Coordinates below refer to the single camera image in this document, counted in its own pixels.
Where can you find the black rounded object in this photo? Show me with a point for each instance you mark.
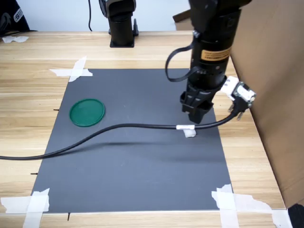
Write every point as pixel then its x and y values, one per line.
pixel 297 216

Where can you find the brown cardboard flap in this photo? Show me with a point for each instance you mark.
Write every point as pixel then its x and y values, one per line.
pixel 181 21

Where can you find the large brown cardboard box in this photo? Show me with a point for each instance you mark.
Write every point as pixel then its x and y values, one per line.
pixel 280 95

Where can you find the white tape strip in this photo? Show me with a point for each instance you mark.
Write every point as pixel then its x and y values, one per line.
pixel 59 72
pixel 14 204
pixel 35 213
pixel 281 218
pixel 249 203
pixel 79 65
pixel 226 213

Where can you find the small white plastic terminal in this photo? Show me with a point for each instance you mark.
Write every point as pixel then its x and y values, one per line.
pixel 190 134

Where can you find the round green lid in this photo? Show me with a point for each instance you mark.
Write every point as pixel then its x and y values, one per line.
pixel 87 112

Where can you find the crumpled white tape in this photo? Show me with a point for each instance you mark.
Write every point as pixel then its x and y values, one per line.
pixel 12 39

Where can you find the black bag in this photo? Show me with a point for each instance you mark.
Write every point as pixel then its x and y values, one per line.
pixel 14 16

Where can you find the white camera box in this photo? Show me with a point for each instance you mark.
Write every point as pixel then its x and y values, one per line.
pixel 242 91

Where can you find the dark grey mat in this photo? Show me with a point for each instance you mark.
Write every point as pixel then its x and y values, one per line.
pixel 133 166

